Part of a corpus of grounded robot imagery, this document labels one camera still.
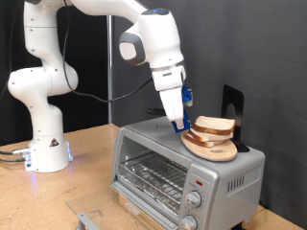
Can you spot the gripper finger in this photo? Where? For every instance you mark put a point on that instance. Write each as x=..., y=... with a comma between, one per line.
x=180, y=124

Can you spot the silver oven knob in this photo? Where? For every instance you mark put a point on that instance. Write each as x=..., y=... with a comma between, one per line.
x=193, y=199
x=188, y=223

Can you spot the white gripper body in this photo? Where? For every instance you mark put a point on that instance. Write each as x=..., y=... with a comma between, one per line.
x=172, y=102

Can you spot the glass toaster oven door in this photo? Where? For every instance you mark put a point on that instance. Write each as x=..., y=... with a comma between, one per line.
x=96, y=204

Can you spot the black metal bookend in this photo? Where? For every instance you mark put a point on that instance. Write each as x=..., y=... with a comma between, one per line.
x=231, y=96

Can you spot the silver toaster oven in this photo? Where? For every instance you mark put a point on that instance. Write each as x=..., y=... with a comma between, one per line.
x=211, y=179

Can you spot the wrist camera on blue mount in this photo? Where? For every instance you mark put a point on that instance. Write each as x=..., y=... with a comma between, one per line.
x=187, y=96

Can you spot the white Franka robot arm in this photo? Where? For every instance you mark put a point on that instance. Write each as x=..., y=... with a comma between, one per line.
x=44, y=127

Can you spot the spatula with blue block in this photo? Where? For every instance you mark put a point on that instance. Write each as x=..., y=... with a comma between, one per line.
x=187, y=121

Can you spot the round wooden board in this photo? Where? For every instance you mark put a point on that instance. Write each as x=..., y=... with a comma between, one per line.
x=217, y=154

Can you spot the vertical metal pole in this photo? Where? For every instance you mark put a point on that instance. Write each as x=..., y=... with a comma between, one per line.
x=110, y=64

